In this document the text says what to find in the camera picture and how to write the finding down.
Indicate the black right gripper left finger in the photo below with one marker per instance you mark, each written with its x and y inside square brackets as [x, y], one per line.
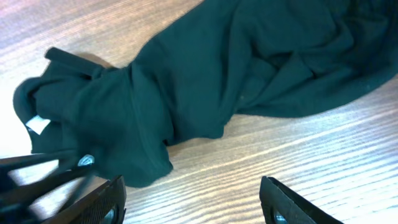
[104, 205]

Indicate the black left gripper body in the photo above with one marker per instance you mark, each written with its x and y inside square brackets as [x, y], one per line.
[23, 213]

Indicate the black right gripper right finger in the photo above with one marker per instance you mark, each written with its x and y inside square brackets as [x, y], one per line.
[282, 205]

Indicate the black polo shirt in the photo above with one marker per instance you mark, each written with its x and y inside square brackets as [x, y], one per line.
[285, 59]

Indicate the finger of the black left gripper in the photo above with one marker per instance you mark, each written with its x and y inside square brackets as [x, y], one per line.
[13, 163]
[26, 194]

